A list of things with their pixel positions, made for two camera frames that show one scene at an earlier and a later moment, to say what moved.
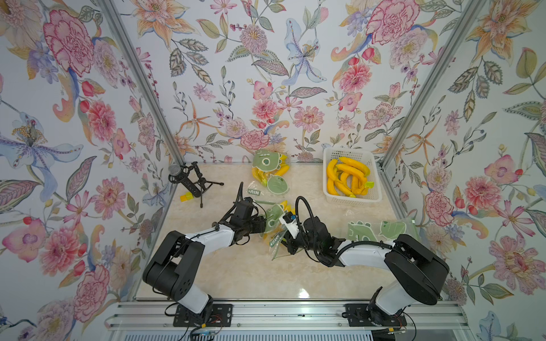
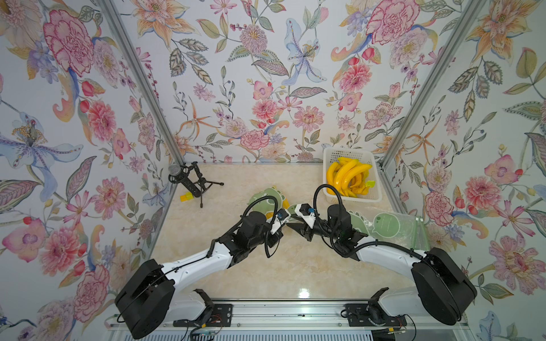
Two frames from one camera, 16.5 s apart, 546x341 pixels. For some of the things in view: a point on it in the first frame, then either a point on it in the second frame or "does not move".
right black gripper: [290, 243] -> [303, 230]
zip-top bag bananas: [275, 229] -> [377, 227]
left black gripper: [259, 222] -> [276, 235]
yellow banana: [352, 170] -> [348, 161]
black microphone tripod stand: [190, 177] does not move
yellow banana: [355, 163] -> [354, 170]
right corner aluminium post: [439, 69] does not move
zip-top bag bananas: [268, 168] -> [267, 204]
